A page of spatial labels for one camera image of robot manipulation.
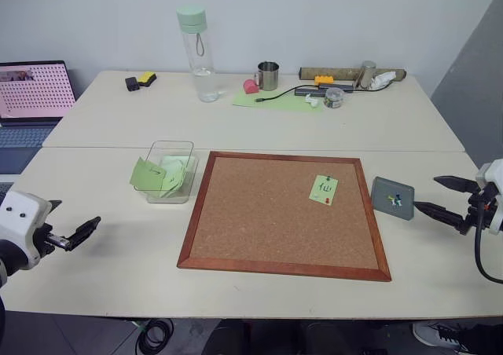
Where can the green note with black writing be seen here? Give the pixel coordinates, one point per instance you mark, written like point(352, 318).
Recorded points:
point(323, 190)

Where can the dark grey bar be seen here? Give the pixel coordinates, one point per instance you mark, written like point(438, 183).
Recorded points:
point(338, 87)

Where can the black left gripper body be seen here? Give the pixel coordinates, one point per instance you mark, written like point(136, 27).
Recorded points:
point(44, 243)

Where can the yellow and black sponge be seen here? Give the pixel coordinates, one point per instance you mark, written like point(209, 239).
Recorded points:
point(146, 78)

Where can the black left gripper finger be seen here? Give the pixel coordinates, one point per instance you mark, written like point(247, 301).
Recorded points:
point(82, 231)
point(55, 203)

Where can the large green paper note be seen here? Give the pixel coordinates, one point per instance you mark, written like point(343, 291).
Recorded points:
point(143, 176)

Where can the grey pin tray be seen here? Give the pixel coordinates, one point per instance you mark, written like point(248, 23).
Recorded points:
point(383, 198)

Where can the cork board with wooden frame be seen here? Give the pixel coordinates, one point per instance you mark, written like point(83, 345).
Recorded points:
point(271, 221)

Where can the white and black shoe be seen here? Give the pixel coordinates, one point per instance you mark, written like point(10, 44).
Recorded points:
point(436, 335)

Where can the grey usb hub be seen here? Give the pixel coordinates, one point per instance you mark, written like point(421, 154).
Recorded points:
point(310, 92)

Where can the black eraser block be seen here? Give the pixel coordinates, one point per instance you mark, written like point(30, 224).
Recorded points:
point(132, 84)

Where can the large crumpled white paper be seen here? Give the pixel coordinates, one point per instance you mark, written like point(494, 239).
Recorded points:
point(382, 79)

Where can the clear bottle with green lid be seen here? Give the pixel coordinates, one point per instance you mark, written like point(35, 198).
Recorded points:
point(202, 64)

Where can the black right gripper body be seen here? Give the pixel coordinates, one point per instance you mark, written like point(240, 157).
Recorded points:
point(477, 209)

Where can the clear plastic cup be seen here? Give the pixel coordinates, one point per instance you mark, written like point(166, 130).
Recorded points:
point(333, 99)

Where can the clear plastic box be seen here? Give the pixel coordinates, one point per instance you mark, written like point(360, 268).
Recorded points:
point(188, 182)

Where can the silver metal cylinder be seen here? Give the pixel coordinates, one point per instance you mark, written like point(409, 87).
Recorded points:
point(365, 74)

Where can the open laptop with pink screen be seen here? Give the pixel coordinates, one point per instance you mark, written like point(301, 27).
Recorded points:
point(33, 92)

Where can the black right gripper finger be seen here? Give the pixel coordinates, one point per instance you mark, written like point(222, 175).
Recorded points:
point(442, 213)
point(457, 184)

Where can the yellow toy brick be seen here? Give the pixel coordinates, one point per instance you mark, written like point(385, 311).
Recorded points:
point(324, 79)

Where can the small crumpled white paper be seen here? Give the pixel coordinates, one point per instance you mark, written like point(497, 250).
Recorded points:
point(312, 101)

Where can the light green paper sheet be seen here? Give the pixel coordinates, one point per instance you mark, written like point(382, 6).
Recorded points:
point(283, 103)

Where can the stainless steel mug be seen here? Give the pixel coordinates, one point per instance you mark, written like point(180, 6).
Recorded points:
point(269, 76)

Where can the pink foam block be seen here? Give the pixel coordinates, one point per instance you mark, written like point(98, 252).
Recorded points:
point(250, 87)

